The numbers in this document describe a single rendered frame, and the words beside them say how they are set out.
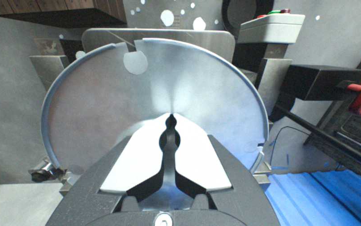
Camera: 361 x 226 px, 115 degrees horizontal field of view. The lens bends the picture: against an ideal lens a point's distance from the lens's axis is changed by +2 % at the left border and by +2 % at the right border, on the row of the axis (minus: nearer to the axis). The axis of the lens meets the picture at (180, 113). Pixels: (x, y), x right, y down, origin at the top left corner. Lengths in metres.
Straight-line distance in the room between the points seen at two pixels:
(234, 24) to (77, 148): 0.97
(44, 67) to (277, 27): 0.47
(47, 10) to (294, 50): 1.35
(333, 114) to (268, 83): 1.48
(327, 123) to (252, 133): 1.66
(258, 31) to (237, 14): 0.64
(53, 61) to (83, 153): 0.21
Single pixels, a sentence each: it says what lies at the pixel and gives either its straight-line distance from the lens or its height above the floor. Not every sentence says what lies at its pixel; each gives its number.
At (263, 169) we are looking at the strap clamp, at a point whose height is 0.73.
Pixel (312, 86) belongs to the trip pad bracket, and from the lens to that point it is 0.33.
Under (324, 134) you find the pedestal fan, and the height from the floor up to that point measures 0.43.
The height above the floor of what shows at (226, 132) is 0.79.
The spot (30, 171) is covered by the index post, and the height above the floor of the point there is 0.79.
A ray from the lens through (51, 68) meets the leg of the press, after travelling 0.36.
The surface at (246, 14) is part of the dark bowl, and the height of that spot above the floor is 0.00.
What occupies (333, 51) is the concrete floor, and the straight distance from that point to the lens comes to 1.48.
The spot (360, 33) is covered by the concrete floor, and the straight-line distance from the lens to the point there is 1.59.
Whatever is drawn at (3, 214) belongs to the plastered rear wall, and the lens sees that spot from 2.29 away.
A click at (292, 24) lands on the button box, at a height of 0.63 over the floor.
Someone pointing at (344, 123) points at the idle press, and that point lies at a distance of 1.78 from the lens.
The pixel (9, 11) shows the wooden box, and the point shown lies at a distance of 0.81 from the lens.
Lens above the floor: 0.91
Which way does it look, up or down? 61 degrees down
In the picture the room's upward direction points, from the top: 174 degrees clockwise
